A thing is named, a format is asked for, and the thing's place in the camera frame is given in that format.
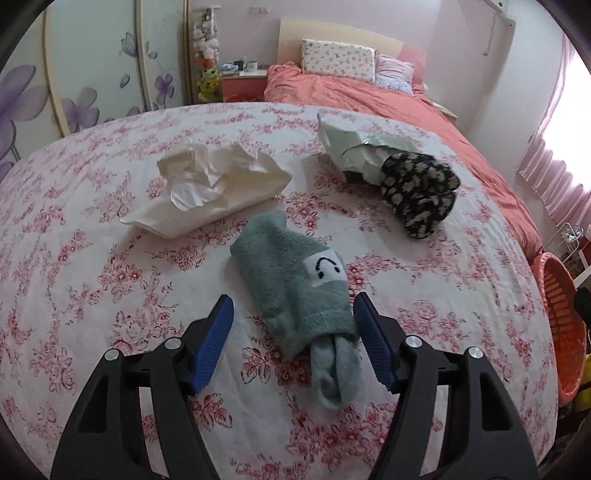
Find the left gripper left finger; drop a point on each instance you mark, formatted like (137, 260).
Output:
(103, 437)

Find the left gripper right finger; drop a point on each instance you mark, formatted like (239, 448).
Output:
(484, 437)

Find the green smiley sock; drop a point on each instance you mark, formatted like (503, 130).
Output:
(300, 287)

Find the black floral sock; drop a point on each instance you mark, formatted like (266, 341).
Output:
(421, 190)

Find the white paper bag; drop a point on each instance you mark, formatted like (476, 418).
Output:
(203, 185)

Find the grey plastic mailer bag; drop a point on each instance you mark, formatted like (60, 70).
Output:
(360, 156)

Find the orange laundry basket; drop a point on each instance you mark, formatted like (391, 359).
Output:
(569, 332)

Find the floral white bedspread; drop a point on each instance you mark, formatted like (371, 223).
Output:
(78, 277)

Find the pink curtain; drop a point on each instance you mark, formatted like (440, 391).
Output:
(556, 165)

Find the right wooden nightstand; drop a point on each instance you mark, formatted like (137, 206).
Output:
(448, 114)

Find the wardrobe with purple flowers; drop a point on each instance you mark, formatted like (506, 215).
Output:
(84, 63)

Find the striped pink pillow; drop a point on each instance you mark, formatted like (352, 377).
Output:
(394, 74)

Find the pink nightstand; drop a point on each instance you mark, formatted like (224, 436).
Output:
(244, 86)

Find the coral red duvet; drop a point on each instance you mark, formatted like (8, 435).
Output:
(287, 83)

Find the white mug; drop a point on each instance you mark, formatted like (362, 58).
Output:
(251, 66)

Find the floral white pillow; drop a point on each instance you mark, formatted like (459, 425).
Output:
(338, 59)

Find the white air conditioner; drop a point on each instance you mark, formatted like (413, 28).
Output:
(501, 9)

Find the plush toy hanging organiser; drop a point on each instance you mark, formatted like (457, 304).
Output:
(205, 54)

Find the beige pink headboard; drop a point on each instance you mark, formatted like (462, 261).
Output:
(292, 31)

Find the white wire rack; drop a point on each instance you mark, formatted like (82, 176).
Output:
(570, 245)

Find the wall power socket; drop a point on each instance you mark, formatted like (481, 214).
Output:
(259, 10)

